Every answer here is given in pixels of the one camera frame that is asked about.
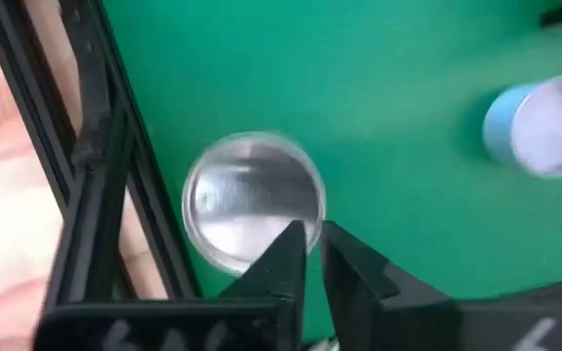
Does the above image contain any blue cherries can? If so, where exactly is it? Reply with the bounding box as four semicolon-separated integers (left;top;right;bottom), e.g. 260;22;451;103
480;73;562;179

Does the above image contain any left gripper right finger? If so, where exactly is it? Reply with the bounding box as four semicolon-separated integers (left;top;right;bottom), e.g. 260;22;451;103
320;221;562;351

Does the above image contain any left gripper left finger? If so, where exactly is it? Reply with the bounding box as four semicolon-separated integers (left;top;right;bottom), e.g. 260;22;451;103
34;219;308;351

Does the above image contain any green pears can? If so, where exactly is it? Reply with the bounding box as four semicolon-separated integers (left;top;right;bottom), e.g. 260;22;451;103
181;130;328;277

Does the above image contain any black aluminium table frame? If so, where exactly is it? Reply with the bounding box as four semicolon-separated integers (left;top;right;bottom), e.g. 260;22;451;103
0;0;202;306

